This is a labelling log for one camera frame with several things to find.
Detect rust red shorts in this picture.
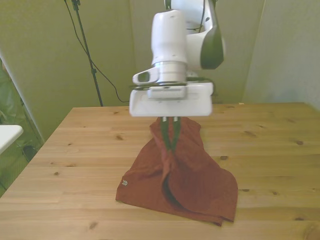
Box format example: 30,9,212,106
115,118,239,227

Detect black tripod stand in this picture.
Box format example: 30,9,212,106
71,0,104,107
63,0,131,104

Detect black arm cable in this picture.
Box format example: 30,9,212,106
186,0,210,35

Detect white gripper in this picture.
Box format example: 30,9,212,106
129,82,214,153

